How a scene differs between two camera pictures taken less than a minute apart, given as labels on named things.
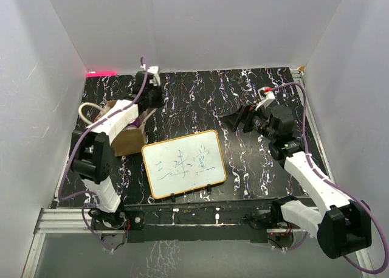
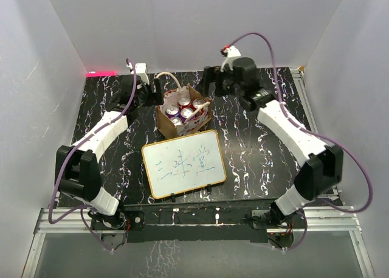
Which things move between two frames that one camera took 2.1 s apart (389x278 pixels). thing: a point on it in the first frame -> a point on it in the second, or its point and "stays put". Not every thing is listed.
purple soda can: x=135 y=125 -> x=172 y=111
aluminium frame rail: x=56 y=221 stays put
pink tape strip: x=89 y=75 stays put
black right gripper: x=248 y=112 -> x=213 y=75
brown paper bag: x=129 y=141 -> x=166 y=128
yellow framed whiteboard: x=185 y=163 stays put
